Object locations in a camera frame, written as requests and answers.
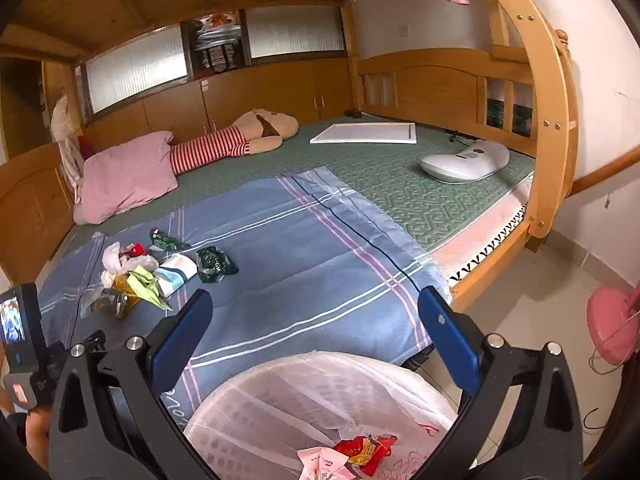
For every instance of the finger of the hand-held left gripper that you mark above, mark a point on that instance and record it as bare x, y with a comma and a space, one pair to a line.
95, 340

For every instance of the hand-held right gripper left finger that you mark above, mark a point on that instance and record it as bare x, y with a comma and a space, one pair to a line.
180, 332

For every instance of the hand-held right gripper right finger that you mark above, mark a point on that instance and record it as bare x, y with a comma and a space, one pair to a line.
450, 345

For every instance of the clear plastic wrapper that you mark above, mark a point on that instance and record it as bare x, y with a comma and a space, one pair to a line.
105, 302

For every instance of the white and blue box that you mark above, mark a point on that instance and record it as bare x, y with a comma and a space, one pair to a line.
175, 270

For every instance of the dark green dotted packet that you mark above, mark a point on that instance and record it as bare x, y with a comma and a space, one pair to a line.
212, 262

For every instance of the white tissue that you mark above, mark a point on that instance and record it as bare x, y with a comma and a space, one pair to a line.
112, 257

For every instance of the green and red wrapper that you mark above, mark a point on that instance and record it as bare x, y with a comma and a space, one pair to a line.
167, 242

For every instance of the small red wrapper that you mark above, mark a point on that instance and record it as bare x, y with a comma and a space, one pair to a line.
136, 250

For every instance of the white lined wastebasket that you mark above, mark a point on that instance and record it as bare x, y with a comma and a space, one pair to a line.
260, 410

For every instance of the red snack wrapper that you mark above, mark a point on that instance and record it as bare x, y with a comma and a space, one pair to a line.
362, 452

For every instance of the pink paper scrap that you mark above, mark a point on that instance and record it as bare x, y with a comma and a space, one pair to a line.
317, 462

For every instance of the blue plaid blanket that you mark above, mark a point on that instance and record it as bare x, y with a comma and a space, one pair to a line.
300, 270

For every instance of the pink fan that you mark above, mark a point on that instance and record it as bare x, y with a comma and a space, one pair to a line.
607, 320

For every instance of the pink pillow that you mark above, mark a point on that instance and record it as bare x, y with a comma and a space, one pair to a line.
125, 175

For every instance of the green patterned bed mat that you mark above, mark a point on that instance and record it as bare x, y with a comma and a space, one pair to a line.
400, 185

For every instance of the white massage pillow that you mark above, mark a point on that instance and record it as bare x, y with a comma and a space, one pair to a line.
465, 162

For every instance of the striped plush doll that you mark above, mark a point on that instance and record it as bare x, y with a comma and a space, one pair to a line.
215, 147

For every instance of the white hanging cloth bag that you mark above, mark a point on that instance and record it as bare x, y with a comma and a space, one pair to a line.
65, 130

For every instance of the frosted glass panel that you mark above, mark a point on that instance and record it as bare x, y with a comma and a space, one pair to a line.
135, 67
295, 32

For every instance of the shelf of books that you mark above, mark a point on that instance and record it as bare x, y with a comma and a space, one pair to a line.
217, 50

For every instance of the wooden bunk bed frame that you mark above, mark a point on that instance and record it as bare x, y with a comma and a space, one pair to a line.
430, 85

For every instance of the wooden wall cabinet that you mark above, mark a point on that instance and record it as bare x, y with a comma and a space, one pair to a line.
280, 90

